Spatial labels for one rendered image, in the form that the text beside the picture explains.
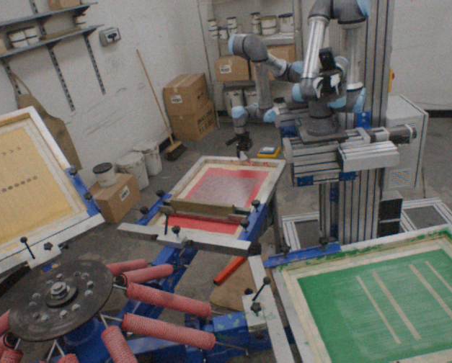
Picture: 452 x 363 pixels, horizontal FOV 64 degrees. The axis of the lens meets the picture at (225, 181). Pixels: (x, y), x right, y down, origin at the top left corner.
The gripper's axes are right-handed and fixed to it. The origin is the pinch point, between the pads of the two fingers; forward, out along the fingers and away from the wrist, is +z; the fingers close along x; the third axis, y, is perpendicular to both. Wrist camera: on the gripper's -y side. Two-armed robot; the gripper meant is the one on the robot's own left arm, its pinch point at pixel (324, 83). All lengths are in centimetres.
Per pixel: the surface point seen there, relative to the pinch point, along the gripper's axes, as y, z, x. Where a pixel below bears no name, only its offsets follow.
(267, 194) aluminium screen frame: 62, -32, 44
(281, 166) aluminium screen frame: 61, -63, 45
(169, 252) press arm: 55, 25, 70
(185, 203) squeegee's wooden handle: 52, -9, 80
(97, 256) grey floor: 135, -55, 232
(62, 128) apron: 28, -108, 265
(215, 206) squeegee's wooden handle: 54, -9, 63
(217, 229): 64, -4, 62
